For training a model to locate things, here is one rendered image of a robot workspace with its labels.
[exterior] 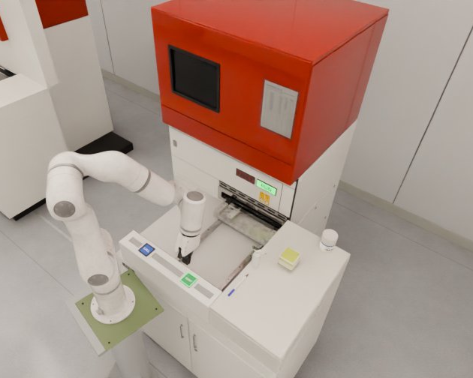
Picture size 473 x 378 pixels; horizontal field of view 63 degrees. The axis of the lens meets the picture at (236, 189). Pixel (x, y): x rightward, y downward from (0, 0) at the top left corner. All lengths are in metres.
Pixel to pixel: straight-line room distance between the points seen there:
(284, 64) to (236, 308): 0.98
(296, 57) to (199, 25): 0.45
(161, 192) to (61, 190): 0.30
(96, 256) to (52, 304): 1.56
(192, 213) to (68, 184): 0.43
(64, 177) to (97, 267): 0.39
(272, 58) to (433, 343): 2.17
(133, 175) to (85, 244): 0.33
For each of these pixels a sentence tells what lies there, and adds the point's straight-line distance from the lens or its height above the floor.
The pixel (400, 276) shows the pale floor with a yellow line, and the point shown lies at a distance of 3.20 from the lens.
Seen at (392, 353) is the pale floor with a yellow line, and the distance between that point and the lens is 2.84.
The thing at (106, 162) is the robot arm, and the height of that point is 1.67.
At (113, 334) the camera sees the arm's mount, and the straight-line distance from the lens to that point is 1.80.
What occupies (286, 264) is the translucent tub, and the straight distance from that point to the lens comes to 1.74.
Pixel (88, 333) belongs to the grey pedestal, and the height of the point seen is 0.82.
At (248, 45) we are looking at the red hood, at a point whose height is 1.80.
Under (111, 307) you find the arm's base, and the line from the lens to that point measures 1.77.
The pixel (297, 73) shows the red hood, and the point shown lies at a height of 1.76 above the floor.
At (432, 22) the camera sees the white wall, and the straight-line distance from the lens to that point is 2.89.
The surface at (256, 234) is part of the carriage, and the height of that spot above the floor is 0.88.
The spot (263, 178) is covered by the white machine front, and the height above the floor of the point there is 1.15.
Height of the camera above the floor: 2.39
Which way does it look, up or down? 43 degrees down
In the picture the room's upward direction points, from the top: 3 degrees clockwise
